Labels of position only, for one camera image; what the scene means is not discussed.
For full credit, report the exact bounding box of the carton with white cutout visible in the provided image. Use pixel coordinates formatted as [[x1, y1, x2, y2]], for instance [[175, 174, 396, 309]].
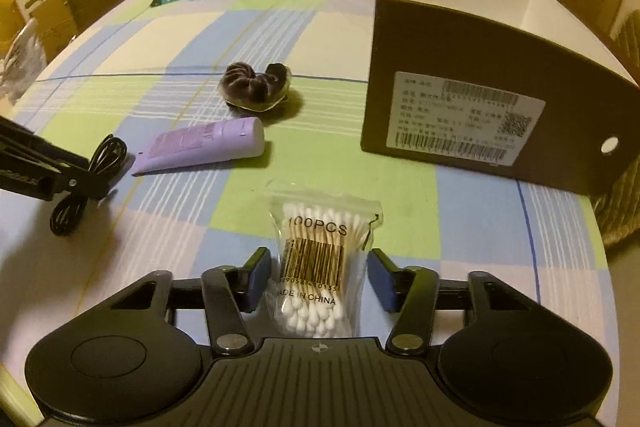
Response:
[[15, 0, 79, 54]]

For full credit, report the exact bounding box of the black cable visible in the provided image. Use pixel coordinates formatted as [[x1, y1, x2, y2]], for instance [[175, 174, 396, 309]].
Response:
[[50, 134, 132, 238]]

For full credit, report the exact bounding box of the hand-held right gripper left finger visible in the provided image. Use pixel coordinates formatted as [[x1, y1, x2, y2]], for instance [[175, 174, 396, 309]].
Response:
[[107, 247, 273, 356]]

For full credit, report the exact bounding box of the bag of cotton swabs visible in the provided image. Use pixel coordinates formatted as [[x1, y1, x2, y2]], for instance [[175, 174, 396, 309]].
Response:
[[263, 179, 384, 341]]

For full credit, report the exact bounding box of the checked tablecloth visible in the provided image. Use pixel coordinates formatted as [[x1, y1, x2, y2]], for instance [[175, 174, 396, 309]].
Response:
[[0, 0, 609, 427]]

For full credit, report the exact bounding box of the brown cardboard box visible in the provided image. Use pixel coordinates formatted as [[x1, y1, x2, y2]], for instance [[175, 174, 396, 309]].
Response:
[[360, 0, 640, 198]]

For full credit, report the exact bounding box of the quilted chair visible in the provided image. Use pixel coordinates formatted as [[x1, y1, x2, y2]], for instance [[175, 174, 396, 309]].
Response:
[[594, 9, 640, 249]]

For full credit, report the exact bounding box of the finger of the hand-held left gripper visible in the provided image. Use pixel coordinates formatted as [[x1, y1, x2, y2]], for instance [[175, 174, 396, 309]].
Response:
[[0, 116, 119, 204]]

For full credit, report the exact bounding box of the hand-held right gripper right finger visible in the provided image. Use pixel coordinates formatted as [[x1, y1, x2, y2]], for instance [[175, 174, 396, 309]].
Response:
[[366, 248, 543, 356]]

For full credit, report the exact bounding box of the white plastic bag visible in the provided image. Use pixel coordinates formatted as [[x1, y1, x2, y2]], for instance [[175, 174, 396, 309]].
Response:
[[0, 19, 47, 104]]

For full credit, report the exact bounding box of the dark purple scrunchie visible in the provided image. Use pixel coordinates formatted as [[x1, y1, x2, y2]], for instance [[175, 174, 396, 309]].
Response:
[[220, 61, 294, 113]]

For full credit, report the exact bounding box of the purple tube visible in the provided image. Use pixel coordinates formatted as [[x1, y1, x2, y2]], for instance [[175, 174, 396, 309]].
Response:
[[131, 116, 266, 178]]

